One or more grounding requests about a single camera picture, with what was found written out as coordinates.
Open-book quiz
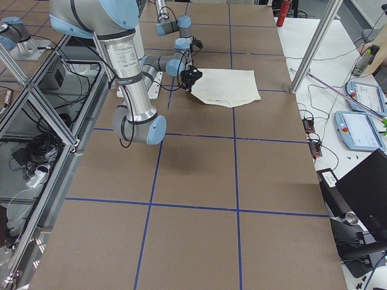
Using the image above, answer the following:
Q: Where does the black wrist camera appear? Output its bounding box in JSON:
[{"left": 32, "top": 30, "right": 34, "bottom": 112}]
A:
[{"left": 190, "top": 37, "right": 203, "bottom": 50}]

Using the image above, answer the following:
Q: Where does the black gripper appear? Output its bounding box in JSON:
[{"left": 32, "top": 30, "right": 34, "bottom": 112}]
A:
[{"left": 180, "top": 66, "right": 203, "bottom": 92}]

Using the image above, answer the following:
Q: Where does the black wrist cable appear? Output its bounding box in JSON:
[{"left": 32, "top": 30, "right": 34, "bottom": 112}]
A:
[{"left": 117, "top": 51, "right": 194, "bottom": 149}]

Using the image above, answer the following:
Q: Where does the white power strip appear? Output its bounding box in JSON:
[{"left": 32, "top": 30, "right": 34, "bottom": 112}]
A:
[{"left": 26, "top": 169, "right": 48, "bottom": 189}]

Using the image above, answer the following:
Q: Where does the red bottle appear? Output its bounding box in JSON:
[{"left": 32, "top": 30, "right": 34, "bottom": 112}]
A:
[{"left": 276, "top": 0, "right": 291, "bottom": 27}]

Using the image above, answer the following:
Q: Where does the aluminium frame rack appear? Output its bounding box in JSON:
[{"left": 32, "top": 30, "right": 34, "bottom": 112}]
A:
[{"left": 1, "top": 28, "right": 109, "bottom": 289}]

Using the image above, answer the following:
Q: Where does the upper blue teach pendant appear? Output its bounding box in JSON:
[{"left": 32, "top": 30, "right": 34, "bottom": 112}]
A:
[{"left": 346, "top": 81, "right": 386, "bottom": 116}]

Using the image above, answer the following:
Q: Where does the lower blue teach pendant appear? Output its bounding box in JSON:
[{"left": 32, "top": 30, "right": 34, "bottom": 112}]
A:
[{"left": 334, "top": 111, "right": 386, "bottom": 152}]

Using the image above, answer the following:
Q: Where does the cream long-sleeve cat shirt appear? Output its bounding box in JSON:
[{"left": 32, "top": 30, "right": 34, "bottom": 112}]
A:
[{"left": 191, "top": 68, "right": 261, "bottom": 108}]

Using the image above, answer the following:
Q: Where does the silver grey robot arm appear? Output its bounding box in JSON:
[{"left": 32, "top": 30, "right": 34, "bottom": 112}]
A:
[
  {"left": 50, "top": 1, "right": 203, "bottom": 145},
  {"left": 154, "top": 0, "right": 194, "bottom": 49}
]

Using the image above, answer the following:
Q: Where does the black monitor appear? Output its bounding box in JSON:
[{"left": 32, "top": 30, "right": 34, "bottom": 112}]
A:
[{"left": 336, "top": 149, "right": 386, "bottom": 240}]

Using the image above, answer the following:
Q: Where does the blue teach pendant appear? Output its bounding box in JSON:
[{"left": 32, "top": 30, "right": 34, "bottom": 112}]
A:
[
  {"left": 334, "top": 111, "right": 386, "bottom": 152},
  {"left": 346, "top": 81, "right": 386, "bottom": 116}
]

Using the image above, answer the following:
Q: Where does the aluminium frame post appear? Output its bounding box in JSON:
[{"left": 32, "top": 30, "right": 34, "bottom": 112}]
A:
[{"left": 290, "top": 0, "right": 343, "bottom": 94}]

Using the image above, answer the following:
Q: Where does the black box with label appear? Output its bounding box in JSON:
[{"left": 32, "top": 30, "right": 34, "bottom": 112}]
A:
[{"left": 316, "top": 168, "right": 357, "bottom": 225}]

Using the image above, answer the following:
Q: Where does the orange black electronics board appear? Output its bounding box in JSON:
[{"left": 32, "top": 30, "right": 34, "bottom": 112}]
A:
[{"left": 302, "top": 117, "right": 322, "bottom": 160}]

